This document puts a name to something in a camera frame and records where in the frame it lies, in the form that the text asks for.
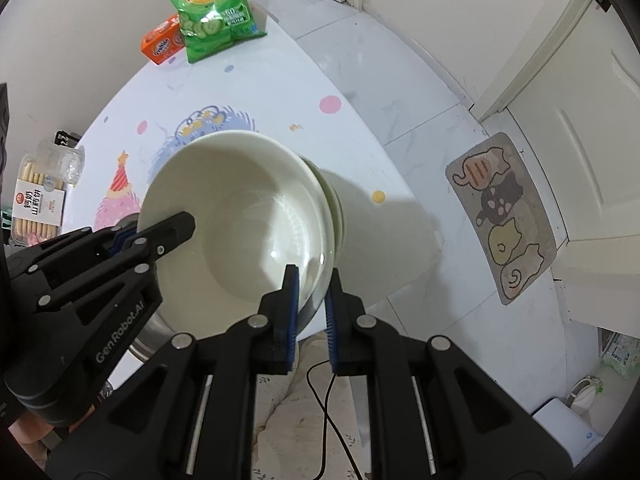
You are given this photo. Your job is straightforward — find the light floral cloth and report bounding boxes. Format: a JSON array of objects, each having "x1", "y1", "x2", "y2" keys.
[{"x1": 250, "y1": 337, "x2": 373, "y2": 480}]

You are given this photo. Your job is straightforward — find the clear plastic container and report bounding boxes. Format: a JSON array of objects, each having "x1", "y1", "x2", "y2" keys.
[{"x1": 37, "y1": 137, "x2": 86, "y2": 188}]

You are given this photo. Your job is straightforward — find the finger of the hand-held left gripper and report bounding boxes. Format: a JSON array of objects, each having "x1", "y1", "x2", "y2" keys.
[
  {"x1": 7, "y1": 211, "x2": 197, "y2": 273},
  {"x1": 10, "y1": 256, "x2": 163, "y2": 321}
]

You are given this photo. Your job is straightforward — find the black cable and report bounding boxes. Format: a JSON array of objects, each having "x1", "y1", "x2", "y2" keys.
[{"x1": 306, "y1": 360, "x2": 366, "y2": 480}]

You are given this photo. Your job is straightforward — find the green potato chips bag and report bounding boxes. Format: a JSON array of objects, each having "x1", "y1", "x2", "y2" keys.
[{"x1": 158, "y1": 0, "x2": 268, "y2": 65}]

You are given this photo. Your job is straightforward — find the cream ceramic bowl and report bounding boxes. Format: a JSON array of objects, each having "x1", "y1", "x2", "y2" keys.
[{"x1": 136, "y1": 130, "x2": 337, "y2": 341}]

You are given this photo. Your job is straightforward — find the white door with black lock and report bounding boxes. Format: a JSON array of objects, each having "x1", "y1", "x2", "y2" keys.
[{"x1": 472, "y1": 0, "x2": 640, "y2": 271}]

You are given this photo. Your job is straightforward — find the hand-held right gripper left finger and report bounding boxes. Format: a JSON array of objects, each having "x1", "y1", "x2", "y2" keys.
[{"x1": 45, "y1": 264, "x2": 301, "y2": 480}]

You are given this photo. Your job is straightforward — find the cat print floor mat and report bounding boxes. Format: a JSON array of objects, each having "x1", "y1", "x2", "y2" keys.
[{"x1": 445, "y1": 131, "x2": 558, "y2": 307}]

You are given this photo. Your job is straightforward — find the green tissue packet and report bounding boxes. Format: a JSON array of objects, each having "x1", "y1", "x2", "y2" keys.
[{"x1": 597, "y1": 327, "x2": 636, "y2": 378}]

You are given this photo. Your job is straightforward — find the orange snack box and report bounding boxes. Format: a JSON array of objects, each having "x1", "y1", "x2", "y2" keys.
[{"x1": 140, "y1": 15, "x2": 187, "y2": 67}]

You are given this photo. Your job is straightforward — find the stainless steel bowl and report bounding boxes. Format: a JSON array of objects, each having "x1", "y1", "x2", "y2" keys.
[{"x1": 125, "y1": 282, "x2": 331, "y2": 363}]

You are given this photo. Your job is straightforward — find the biscuit package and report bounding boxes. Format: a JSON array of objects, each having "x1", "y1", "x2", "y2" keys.
[{"x1": 7, "y1": 152, "x2": 68, "y2": 241}]

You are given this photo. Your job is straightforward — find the printed cartoon tablecloth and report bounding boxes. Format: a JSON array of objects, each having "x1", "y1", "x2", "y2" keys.
[{"x1": 60, "y1": 0, "x2": 446, "y2": 361}]

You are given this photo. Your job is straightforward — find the pale green ceramic bowl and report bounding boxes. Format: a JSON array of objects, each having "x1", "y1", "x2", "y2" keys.
[
  {"x1": 302, "y1": 157, "x2": 342, "y2": 268},
  {"x1": 320, "y1": 170, "x2": 348, "y2": 263}
]

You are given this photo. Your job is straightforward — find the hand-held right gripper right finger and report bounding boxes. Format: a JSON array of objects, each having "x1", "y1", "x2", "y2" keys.
[{"x1": 324, "y1": 266, "x2": 576, "y2": 480}]

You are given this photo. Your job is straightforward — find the white trash bin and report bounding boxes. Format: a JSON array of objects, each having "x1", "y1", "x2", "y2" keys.
[{"x1": 532, "y1": 397, "x2": 606, "y2": 468}]

